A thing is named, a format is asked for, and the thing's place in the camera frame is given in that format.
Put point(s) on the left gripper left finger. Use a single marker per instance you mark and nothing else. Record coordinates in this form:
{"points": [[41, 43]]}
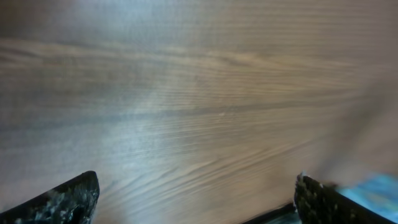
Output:
{"points": [[72, 202]]}

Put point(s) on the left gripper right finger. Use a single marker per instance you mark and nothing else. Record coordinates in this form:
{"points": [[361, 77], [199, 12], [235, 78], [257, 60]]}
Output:
{"points": [[317, 203]]}

